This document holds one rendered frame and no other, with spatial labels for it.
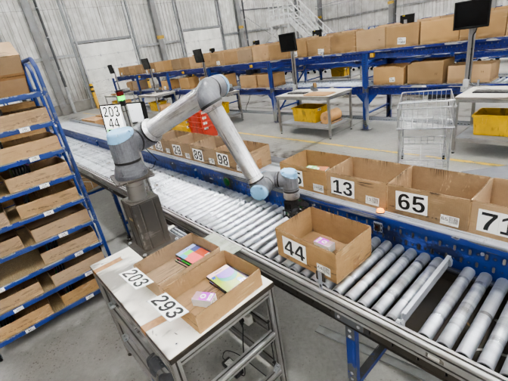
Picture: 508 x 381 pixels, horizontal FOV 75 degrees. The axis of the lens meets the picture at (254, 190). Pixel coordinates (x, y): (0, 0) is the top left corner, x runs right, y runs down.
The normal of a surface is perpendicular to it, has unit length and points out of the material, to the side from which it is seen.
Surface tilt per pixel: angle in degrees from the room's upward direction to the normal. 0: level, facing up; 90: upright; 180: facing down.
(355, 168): 90
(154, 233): 90
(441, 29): 89
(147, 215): 90
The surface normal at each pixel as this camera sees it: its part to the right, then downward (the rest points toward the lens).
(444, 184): -0.73, 0.36
